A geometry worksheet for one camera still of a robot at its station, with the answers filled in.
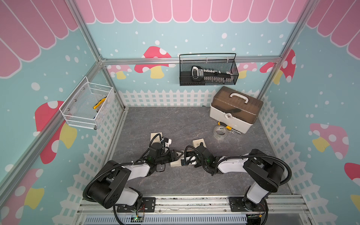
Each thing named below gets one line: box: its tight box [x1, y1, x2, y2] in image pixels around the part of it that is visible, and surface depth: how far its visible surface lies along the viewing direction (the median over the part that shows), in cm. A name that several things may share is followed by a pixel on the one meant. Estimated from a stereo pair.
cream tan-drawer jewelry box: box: [169, 146, 197, 167], surface depth 79 cm
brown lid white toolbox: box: [209, 85, 264, 134], surface depth 98 cm
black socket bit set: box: [190, 65, 235, 83], surface depth 91 cm
